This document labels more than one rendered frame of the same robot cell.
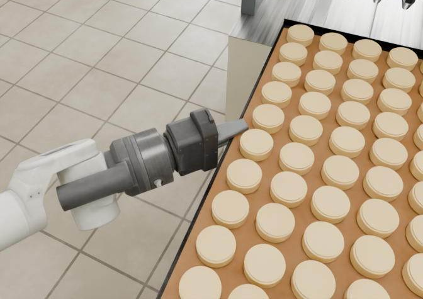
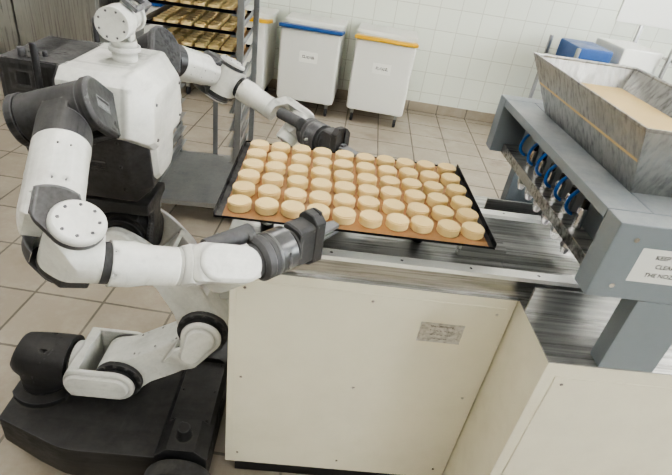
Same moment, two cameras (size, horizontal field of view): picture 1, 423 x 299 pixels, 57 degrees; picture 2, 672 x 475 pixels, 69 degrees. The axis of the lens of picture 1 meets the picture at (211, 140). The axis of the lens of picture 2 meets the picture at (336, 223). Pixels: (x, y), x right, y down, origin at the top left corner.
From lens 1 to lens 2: 1.18 m
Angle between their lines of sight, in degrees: 50
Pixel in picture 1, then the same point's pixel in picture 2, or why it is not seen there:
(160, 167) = (311, 131)
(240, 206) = (303, 149)
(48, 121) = not seen: hidden behind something
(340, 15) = (556, 246)
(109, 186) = (291, 117)
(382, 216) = (321, 182)
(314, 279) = (276, 165)
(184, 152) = (323, 136)
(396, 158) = (364, 189)
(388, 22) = not seen: hidden behind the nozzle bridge
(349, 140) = (366, 177)
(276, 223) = (299, 157)
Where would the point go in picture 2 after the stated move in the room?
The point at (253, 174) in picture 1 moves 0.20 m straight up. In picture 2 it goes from (323, 152) to (332, 77)
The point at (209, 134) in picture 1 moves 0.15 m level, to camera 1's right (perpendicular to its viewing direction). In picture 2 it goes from (334, 133) to (355, 157)
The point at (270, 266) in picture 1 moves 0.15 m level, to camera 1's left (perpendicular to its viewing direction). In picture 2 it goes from (276, 156) to (262, 133)
